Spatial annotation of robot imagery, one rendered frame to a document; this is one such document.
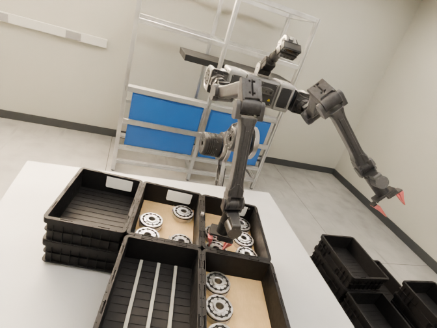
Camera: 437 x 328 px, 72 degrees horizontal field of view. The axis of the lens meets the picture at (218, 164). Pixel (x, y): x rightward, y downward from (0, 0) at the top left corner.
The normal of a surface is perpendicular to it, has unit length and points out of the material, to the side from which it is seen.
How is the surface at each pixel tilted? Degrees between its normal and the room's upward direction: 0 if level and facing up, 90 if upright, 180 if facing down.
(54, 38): 90
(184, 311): 0
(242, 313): 0
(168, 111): 90
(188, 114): 90
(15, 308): 0
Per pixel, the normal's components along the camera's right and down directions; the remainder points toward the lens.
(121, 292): 0.29, -0.86
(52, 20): 0.22, 0.48
